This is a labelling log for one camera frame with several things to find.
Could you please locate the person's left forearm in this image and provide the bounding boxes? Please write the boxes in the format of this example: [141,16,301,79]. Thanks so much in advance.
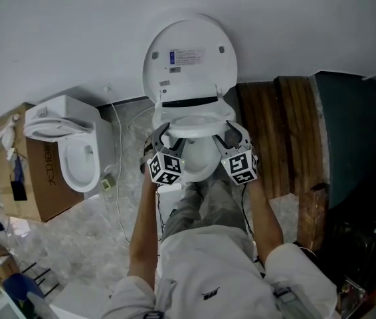
[127,174,163,289]

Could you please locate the small green and white device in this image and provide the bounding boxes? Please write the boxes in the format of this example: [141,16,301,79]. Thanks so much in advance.
[100,173,116,191]

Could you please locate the raised white toilet lid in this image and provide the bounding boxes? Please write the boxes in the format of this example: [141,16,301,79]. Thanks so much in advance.
[141,11,238,108]

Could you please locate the white one-piece toilet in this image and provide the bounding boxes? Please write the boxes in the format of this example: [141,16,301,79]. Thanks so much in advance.
[23,93,116,194]

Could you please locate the thin white cable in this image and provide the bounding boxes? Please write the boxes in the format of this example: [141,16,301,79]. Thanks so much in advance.
[103,83,133,246]

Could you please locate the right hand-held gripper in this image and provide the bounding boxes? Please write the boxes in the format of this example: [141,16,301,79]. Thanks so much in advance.
[211,120,259,186]

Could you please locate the flat black pouch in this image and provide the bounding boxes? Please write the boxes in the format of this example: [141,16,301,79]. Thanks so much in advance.
[10,180,29,202]

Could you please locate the person's white shirt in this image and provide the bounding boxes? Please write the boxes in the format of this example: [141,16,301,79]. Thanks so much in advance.
[100,225,339,319]

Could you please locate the person's grey trousers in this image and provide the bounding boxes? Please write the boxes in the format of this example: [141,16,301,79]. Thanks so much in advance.
[160,177,256,246]

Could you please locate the black cable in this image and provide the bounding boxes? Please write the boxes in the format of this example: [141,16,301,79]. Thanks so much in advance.
[153,190,166,243]
[240,183,259,246]

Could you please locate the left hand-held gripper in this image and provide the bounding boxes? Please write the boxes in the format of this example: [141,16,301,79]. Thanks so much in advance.
[146,122,188,187]

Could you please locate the white box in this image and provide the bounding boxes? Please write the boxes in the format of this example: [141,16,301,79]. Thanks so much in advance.
[48,280,118,319]

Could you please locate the white water hose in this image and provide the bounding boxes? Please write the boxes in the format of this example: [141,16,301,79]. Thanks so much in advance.
[127,104,156,130]

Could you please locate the large brown cardboard box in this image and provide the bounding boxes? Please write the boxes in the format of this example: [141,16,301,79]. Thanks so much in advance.
[0,101,86,223]

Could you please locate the blue cloth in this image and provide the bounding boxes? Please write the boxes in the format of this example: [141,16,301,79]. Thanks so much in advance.
[11,154,27,183]

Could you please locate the crumpled white cloth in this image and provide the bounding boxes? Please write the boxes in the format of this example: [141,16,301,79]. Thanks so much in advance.
[0,112,22,161]

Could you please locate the blue chair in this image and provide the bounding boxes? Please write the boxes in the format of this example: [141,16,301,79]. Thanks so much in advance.
[2,272,45,312]

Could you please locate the person's right forearm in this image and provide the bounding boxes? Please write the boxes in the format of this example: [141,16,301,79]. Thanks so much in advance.
[240,177,286,272]

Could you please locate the wooden plank panel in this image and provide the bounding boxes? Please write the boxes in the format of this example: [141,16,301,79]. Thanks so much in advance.
[233,74,331,253]

